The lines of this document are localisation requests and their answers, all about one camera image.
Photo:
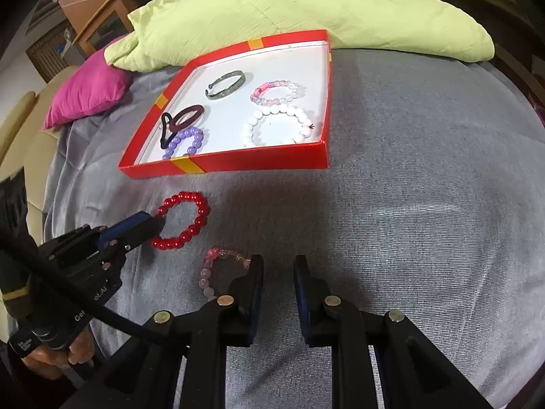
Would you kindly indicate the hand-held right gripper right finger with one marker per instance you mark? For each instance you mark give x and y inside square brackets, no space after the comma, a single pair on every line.
[300,292]

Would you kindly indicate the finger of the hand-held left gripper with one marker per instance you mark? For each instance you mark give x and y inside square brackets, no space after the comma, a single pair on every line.
[125,250]
[136,226]

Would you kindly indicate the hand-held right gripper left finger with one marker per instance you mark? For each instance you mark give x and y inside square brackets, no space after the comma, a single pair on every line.
[255,283]

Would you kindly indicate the grey-green bangle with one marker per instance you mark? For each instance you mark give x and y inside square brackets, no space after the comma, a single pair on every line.
[225,93]

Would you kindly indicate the red shallow box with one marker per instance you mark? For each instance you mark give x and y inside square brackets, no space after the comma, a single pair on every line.
[276,64]

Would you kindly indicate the person's left hand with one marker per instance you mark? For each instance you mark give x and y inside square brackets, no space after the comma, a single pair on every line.
[51,363]

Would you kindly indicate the beige leather sofa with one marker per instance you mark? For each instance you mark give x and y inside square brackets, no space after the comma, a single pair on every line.
[25,136]

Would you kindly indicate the grey bed cover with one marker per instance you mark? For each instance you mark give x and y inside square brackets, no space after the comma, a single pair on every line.
[404,200]

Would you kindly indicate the magenta pillow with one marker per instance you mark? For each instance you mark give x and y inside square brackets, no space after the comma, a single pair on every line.
[85,89]

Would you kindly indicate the wooden cabinet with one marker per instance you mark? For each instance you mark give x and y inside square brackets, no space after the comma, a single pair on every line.
[106,21]

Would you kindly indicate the light green quilt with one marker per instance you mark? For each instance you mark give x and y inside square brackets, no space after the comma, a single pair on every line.
[298,12]

